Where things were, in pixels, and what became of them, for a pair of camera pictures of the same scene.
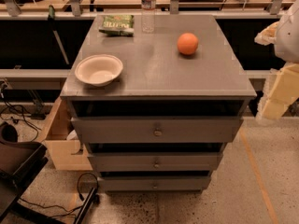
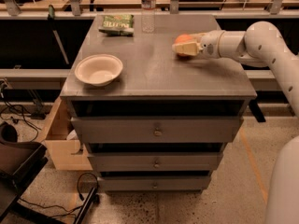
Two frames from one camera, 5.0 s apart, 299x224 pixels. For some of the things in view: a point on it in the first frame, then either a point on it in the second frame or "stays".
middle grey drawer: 156,162 stays
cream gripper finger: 281,91 → 189,48
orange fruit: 187,43 stays
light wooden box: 62,142 stays
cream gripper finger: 267,35 → 198,35
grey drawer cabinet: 181,97 stays
